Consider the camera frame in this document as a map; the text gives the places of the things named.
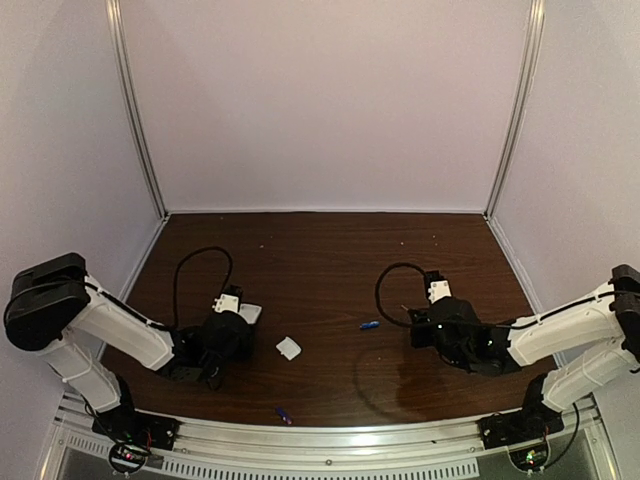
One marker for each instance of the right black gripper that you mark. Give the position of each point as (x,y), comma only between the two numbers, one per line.
(433,276)

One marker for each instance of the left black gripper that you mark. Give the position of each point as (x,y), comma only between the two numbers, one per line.
(231,292)

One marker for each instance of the white remote control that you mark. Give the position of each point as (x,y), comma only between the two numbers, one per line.
(250,313)

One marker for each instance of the white battery cover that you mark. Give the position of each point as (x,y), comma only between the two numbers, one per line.
(289,348)

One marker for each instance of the purple battery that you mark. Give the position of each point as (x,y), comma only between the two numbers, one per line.
(284,416)

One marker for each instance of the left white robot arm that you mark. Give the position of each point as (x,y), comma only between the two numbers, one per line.
(54,301)

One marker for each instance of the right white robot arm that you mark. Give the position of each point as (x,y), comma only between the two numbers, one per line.
(604,321)

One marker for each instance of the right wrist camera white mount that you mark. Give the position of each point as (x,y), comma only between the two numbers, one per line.
(436,286)

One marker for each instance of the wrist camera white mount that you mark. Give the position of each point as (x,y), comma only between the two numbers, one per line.
(229,299)
(436,286)

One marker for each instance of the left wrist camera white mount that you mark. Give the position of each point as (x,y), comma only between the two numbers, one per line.
(229,299)

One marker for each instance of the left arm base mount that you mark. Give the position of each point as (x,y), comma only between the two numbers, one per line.
(136,437)

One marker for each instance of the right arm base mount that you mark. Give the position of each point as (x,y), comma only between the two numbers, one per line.
(524,433)

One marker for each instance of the right aluminium frame post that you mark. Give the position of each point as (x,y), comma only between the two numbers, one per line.
(529,62)

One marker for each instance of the aluminium frame post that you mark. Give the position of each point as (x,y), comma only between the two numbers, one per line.
(132,109)
(529,62)

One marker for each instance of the left aluminium frame post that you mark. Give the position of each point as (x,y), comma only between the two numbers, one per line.
(132,109)

